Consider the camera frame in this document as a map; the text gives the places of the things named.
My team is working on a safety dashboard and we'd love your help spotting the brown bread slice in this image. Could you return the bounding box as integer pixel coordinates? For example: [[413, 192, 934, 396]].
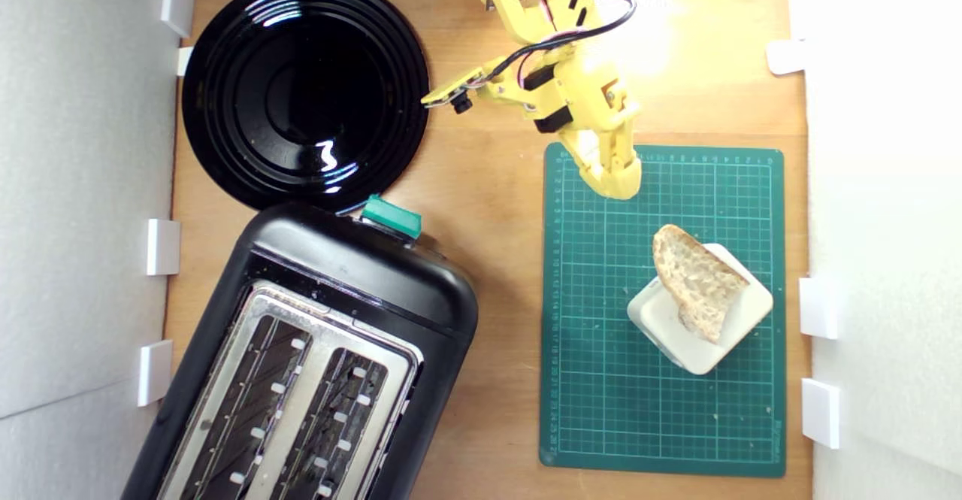
[[652, 223, 751, 344]]

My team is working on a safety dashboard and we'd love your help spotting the green toaster lever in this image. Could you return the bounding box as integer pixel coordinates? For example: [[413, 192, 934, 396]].
[[361, 195, 423, 241]]

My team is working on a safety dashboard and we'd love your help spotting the black two-slot toaster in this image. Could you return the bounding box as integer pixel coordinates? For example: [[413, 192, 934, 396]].
[[120, 201, 479, 500]]

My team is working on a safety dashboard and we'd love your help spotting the white square block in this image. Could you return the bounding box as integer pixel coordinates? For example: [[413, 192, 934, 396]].
[[627, 242, 774, 376]]

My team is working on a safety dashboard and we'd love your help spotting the green cutting mat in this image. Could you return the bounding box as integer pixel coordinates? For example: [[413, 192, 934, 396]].
[[539, 142, 787, 478]]

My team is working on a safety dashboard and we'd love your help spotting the black round plate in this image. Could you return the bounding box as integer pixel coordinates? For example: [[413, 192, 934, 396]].
[[182, 0, 431, 213]]

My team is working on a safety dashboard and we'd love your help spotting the flat yellow gripper camera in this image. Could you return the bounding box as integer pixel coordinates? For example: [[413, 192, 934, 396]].
[[421, 66, 489, 115]]

